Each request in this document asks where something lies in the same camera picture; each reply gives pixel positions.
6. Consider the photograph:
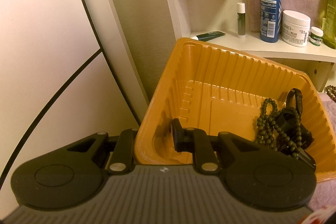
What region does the black wrist watch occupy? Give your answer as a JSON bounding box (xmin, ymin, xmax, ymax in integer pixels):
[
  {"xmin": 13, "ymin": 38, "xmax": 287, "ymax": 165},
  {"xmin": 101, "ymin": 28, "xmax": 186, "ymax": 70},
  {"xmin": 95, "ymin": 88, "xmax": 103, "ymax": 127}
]
[{"xmin": 275, "ymin": 88, "xmax": 316, "ymax": 170}]

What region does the dark green bead necklace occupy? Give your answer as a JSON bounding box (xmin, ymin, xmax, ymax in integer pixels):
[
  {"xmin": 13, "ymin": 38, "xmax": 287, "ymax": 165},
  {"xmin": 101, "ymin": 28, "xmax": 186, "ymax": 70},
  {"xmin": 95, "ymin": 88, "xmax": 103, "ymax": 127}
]
[{"xmin": 255, "ymin": 97, "xmax": 304, "ymax": 160}]

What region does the orange plastic tray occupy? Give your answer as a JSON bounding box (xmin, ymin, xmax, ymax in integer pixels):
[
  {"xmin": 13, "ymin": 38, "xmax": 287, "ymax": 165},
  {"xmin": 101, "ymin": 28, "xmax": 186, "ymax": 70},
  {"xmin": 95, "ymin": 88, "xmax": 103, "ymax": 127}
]
[{"xmin": 134, "ymin": 38, "xmax": 335, "ymax": 181}]

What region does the lavender fuzzy mat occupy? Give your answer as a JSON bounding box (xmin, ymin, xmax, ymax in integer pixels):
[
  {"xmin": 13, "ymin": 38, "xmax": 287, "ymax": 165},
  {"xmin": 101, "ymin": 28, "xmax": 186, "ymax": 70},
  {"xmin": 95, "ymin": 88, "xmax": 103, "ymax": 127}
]
[{"xmin": 309, "ymin": 93, "xmax": 336, "ymax": 210}]

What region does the dark green lying tube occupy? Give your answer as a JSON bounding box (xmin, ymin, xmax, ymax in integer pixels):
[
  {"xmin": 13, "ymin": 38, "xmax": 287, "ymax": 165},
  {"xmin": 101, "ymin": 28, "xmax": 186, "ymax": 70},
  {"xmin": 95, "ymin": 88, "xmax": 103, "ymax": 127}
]
[{"xmin": 191, "ymin": 31, "xmax": 226, "ymax": 42}]

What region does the small green-label jar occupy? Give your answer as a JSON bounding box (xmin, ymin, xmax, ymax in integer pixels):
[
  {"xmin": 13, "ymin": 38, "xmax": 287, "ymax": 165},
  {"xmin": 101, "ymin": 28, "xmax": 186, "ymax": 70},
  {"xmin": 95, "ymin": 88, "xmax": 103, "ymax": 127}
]
[{"xmin": 309, "ymin": 27, "xmax": 323, "ymax": 46}]

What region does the white cream jar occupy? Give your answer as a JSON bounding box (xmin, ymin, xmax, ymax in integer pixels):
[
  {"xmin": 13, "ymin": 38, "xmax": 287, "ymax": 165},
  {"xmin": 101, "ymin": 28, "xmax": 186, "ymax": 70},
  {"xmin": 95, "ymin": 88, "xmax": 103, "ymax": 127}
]
[{"xmin": 281, "ymin": 10, "xmax": 311, "ymax": 47}]

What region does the green oil spray bottle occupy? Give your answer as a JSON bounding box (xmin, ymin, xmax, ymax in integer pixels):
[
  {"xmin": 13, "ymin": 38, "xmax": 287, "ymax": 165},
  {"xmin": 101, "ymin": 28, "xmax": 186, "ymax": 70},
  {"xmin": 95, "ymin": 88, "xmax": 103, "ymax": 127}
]
[{"xmin": 323, "ymin": 0, "xmax": 335, "ymax": 50}]

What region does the white-capped lip balm stick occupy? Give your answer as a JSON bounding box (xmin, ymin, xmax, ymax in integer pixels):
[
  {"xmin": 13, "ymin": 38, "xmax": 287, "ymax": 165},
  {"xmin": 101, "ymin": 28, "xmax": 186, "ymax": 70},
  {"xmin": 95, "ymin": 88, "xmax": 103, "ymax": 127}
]
[{"xmin": 237, "ymin": 2, "xmax": 246, "ymax": 38}]

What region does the white corner shelf unit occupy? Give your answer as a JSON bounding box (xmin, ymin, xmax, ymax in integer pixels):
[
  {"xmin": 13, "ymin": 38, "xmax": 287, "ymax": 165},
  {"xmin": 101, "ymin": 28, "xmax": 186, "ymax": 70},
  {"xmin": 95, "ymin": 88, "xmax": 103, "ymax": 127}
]
[{"xmin": 167, "ymin": 0, "xmax": 335, "ymax": 92}]

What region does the blue spray bottle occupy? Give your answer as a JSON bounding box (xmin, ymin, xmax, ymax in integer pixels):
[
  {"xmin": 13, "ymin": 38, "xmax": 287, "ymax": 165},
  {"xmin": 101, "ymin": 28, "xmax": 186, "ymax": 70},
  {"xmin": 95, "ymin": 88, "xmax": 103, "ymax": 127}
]
[{"xmin": 260, "ymin": 0, "xmax": 282, "ymax": 43}]

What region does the black cable on wall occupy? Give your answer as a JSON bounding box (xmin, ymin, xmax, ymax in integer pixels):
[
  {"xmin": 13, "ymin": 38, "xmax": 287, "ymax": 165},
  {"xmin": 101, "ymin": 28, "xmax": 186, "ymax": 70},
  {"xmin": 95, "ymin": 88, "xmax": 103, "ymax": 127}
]
[{"xmin": 0, "ymin": 48, "xmax": 103, "ymax": 185}]

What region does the white curved mirror frame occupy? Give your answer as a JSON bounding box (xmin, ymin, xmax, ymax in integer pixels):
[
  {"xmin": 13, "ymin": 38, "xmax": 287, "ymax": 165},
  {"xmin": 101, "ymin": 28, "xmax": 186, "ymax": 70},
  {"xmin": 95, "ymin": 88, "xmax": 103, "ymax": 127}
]
[{"xmin": 82, "ymin": 0, "xmax": 149, "ymax": 124}]

